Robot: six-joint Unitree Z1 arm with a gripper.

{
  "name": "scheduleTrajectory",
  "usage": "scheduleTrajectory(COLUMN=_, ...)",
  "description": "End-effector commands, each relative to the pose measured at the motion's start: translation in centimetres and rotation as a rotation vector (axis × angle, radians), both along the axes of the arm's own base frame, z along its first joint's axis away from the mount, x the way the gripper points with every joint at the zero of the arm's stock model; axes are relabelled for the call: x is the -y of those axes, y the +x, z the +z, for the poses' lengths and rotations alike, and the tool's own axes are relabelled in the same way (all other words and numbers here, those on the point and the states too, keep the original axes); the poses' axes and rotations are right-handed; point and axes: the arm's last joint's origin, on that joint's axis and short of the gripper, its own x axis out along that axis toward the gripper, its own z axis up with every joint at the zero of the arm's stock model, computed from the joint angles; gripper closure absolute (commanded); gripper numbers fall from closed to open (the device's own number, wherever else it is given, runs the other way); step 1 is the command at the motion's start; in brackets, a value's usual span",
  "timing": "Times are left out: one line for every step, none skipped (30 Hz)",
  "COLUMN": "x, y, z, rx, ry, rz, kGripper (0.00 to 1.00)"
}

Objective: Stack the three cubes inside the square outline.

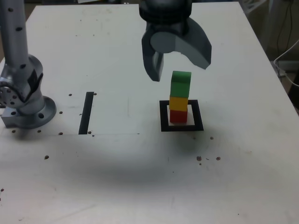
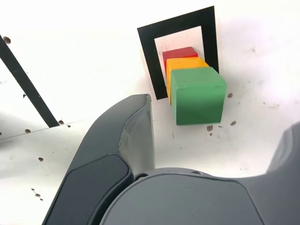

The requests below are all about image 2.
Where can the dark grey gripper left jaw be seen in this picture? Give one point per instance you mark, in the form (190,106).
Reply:
(93,164)

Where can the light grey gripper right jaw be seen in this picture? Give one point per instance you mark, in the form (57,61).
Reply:
(187,201)

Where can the green cube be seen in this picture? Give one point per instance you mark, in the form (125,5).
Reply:
(199,100)

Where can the yellow cube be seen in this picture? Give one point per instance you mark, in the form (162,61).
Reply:
(185,63)

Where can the red cube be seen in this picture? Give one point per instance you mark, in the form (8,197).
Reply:
(179,53)

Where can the black tape square outline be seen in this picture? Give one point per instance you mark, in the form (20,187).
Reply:
(146,58)

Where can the black tape strip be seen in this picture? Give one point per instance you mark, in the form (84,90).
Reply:
(25,82)

